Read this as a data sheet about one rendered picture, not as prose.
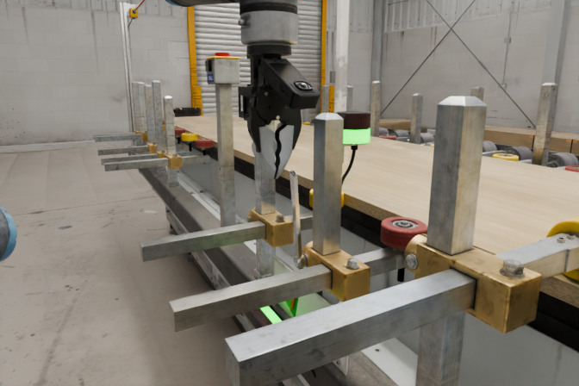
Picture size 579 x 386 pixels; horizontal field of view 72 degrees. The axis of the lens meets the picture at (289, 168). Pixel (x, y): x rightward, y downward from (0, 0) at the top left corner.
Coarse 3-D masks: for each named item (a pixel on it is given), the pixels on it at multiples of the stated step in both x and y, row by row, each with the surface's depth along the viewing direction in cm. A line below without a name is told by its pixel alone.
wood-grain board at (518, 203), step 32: (192, 128) 227; (384, 160) 133; (416, 160) 133; (352, 192) 94; (384, 192) 94; (416, 192) 94; (480, 192) 94; (512, 192) 94; (544, 192) 94; (576, 192) 94; (480, 224) 72; (512, 224) 72; (544, 224) 72; (544, 288) 54; (576, 288) 50
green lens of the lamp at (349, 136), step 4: (344, 132) 64; (348, 132) 64; (352, 132) 64; (356, 132) 64; (360, 132) 64; (364, 132) 64; (368, 132) 65; (344, 136) 64; (348, 136) 64; (352, 136) 64; (356, 136) 64; (360, 136) 64; (364, 136) 64; (368, 136) 65; (344, 140) 64; (348, 140) 64; (352, 140) 64; (356, 140) 64; (360, 140) 64; (364, 140) 65; (368, 140) 65
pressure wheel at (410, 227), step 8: (384, 224) 71; (392, 224) 71; (400, 224) 71; (408, 224) 71; (416, 224) 71; (424, 224) 71; (384, 232) 70; (392, 232) 68; (400, 232) 68; (408, 232) 67; (416, 232) 67; (424, 232) 68; (384, 240) 70; (392, 240) 69; (400, 240) 68; (408, 240) 67; (400, 248) 68; (400, 272) 72; (400, 280) 73
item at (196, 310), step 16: (352, 256) 68; (368, 256) 68; (384, 256) 68; (400, 256) 70; (288, 272) 62; (304, 272) 62; (320, 272) 62; (384, 272) 69; (224, 288) 58; (240, 288) 58; (256, 288) 58; (272, 288) 58; (288, 288) 60; (304, 288) 61; (320, 288) 63; (176, 304) 53; (192, 304) 53; (208, 304) 54; (224, 304) 55; (240, 304) 56; (256, 304) 57; (272, 304) 59; (176, 320) 52; (192, 320) 53; (208, 320) 54
